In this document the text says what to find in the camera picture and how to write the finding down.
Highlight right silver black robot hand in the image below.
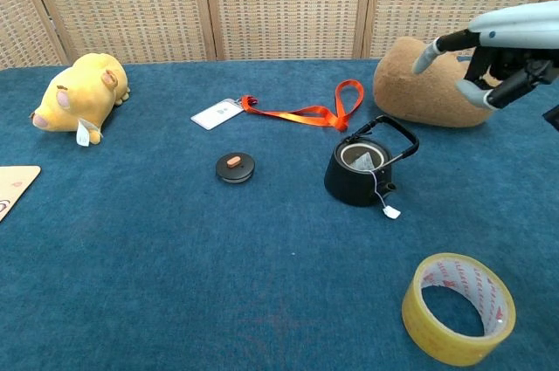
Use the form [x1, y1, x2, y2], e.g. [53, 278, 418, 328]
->
[411, 0, 559, 132]

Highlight tea bag with string tag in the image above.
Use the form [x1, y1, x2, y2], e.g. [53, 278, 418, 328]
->
[349, 152, 402, 220]

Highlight black cast iron teapot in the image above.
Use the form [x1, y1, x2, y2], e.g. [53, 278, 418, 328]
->
[323, 114, 420, 208]

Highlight black teapot lid orange knob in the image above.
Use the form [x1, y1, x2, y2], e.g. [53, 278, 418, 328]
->
[215, 151, 257, 185]

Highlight brown capybara plush toy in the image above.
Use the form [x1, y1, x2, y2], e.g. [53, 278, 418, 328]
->
[372, 36, 504, 128]

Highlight woven wooden folding screen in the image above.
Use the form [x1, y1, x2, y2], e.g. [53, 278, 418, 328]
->
[0, 0, 559, 71]

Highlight white ID badge card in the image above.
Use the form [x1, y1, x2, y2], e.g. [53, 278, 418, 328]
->
[190, 98, 245, 131]

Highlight yellow clear tape roll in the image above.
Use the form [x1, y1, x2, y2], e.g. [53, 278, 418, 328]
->
[401, 252, 517, 368]

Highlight blue felt table cover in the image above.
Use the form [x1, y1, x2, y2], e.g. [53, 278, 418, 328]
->
[0, 54, 559, 371]

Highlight yellow hamster plush toy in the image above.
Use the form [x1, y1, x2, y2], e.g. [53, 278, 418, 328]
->
[29, 52, 131, 148]

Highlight beige card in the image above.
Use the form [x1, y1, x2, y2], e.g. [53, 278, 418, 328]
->
[0, 165, 42, 223]

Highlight orange lanyard strap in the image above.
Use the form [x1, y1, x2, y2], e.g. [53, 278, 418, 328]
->
[237, 79, 365, 133]

